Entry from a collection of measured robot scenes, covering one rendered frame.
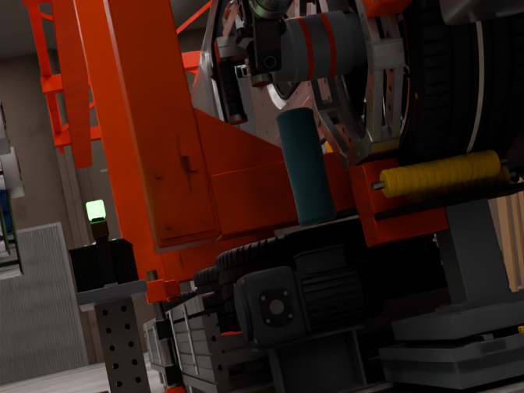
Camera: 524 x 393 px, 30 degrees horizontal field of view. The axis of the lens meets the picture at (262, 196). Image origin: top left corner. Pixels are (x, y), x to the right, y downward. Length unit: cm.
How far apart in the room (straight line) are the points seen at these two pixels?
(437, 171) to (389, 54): 27
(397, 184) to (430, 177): 7
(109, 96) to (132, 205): 51
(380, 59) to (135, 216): 265
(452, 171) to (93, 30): 284
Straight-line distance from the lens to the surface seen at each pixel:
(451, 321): 194
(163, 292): 368
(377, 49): 191
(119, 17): 259
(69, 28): 853
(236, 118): 225
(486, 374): 191
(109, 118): 450
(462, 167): 204
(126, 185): 444
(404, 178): 199
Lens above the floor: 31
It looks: 7 degrees up
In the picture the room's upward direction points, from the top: 12 degrees counter-clockwise
